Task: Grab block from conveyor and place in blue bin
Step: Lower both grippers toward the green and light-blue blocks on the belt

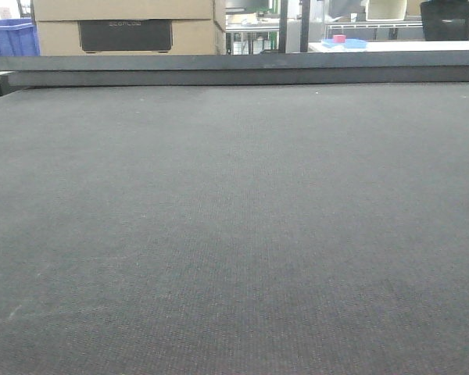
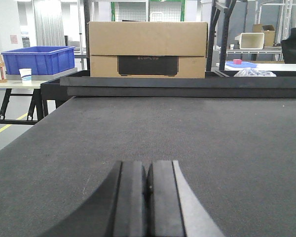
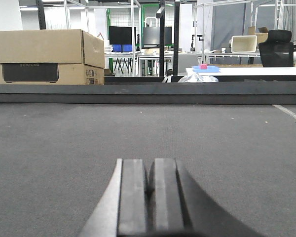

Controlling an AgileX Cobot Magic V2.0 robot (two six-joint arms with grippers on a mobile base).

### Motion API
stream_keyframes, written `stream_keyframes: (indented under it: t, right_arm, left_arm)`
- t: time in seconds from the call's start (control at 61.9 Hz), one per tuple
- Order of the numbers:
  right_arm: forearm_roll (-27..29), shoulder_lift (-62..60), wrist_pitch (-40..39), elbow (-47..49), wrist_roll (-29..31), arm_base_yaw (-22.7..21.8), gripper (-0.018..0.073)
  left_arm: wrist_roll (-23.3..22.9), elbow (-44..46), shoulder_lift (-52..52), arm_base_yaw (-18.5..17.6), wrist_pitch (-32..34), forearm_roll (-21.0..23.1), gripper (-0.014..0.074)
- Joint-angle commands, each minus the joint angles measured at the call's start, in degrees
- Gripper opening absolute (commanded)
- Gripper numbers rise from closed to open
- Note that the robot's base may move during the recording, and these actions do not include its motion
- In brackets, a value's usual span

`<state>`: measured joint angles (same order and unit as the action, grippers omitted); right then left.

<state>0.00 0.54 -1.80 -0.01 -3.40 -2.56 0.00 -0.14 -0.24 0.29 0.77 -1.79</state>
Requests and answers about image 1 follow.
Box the black conveyor belt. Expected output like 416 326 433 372
0 84 469 374

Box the red tape roll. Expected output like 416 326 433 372
333 34 346 44

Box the blue flat tray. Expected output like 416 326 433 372
321 38 368 50

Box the beige plastic container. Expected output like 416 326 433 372
365 0 407 22

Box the cardboard box with black label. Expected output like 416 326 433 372
33 0 226 56

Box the white background table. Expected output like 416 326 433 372
308 41 469 52

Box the black office chair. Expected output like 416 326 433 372
420 1 469 41

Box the blue plastic crate far left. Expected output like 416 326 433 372
0 18 40 57

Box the black vertical post left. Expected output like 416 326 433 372
278 0 288 54

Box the black vertical post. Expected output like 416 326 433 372
278 0 288 54
299 0 310 53

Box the black vertical post right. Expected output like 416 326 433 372
299 0 310 53

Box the dark grey conveyor side rail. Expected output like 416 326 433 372
0 50 469 88

